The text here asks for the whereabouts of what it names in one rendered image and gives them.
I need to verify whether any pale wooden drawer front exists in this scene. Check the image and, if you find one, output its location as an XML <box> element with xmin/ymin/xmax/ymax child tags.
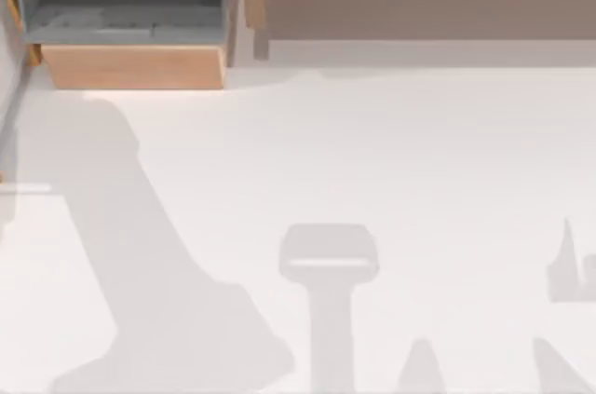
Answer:
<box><xmin>39</xmin><ymin>43</ymin><xmax>228</xmax><ymax>90</ymax></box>

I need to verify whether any wooden open shelf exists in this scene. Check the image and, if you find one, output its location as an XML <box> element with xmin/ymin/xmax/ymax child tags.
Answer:
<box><xmin>239</xmin><ymin>0</ymin><xmax>596</xmax><ymax>61</ymax></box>

